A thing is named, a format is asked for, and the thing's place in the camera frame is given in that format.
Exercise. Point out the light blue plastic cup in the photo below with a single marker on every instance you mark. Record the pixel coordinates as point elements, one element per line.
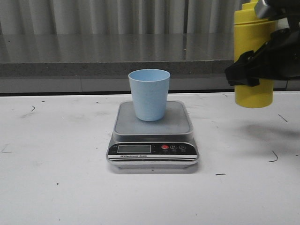
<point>149,89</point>

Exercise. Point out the silver electronic kitchen scale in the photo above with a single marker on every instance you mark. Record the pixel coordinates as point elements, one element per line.
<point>165,144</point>

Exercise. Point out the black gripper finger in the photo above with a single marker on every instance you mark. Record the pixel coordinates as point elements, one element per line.
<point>250,68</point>

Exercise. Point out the grey stone counter ledge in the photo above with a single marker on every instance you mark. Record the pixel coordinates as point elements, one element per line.
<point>34,64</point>

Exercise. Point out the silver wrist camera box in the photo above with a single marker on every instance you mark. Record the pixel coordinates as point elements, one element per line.
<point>270,8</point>

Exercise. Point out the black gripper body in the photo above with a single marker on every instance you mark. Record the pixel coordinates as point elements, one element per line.
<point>284,55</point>

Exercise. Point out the yellow squeeze bottle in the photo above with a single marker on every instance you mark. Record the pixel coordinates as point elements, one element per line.
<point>250,33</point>

